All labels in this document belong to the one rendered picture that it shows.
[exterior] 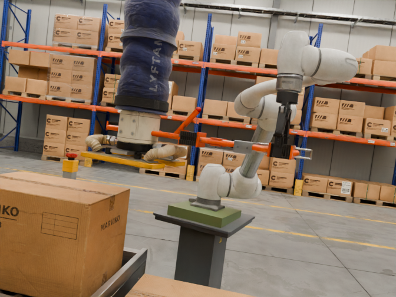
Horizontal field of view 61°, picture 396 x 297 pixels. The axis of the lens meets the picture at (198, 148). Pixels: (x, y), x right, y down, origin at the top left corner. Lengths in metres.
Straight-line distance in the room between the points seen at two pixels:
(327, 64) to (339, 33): 9.39
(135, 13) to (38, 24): 10.53
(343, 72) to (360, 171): 9.27
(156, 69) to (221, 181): 0.95
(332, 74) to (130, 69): 0.75
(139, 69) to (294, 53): 0.58
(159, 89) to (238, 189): 0.96
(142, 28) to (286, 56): 0.56
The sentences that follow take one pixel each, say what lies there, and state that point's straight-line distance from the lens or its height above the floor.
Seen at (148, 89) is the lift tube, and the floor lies 1.40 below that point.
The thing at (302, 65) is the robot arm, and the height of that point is 1.53.
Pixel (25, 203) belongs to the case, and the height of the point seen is 0.91.
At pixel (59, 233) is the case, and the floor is 0.82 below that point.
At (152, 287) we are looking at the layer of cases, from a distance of 1.65.
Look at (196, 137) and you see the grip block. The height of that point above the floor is 1.24.
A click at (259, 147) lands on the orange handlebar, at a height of 1.24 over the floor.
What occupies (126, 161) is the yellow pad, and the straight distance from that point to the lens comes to 1.30.
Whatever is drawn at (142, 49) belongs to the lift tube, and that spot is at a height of 1.55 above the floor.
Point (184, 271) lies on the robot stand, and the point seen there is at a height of 0.40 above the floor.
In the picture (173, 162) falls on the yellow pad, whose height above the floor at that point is 1.12.
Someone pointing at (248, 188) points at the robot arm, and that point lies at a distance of 2.09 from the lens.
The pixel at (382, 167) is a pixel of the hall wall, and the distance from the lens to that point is 10.73.
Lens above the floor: 1.27
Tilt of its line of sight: 3 degrees down
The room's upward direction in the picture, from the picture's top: 7 degrees clockwise
